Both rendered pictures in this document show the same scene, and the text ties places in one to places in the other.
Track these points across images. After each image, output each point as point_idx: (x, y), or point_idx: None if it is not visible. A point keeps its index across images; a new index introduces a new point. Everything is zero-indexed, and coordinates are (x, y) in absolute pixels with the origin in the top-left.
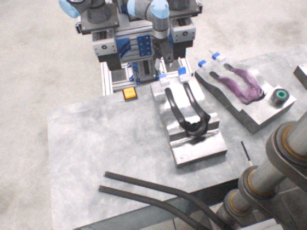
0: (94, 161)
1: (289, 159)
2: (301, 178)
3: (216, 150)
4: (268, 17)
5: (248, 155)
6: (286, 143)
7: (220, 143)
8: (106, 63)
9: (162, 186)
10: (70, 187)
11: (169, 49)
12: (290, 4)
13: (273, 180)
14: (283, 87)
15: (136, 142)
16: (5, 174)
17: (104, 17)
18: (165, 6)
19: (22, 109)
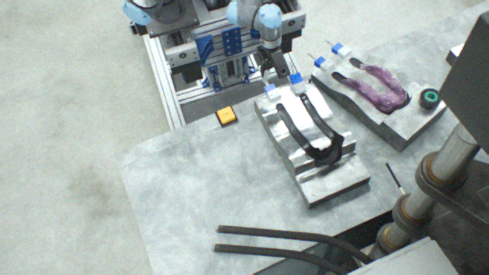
0: (199, 214)
1: (435, 186)
2: (446, 200)
3: (356, 179)
4: None
5: (397, 181)
6: (431, 172)
7: (360, 169)
8: (160, 63)
9: (297, 233)
10: (175, 251)
11: (283, 59)
12: None
13: (426, 205)
14: (433, 82)
15: (249, 181)
16: (29, 258)
17: (179, 14)
18: (277, 14)
19: (30, 151)
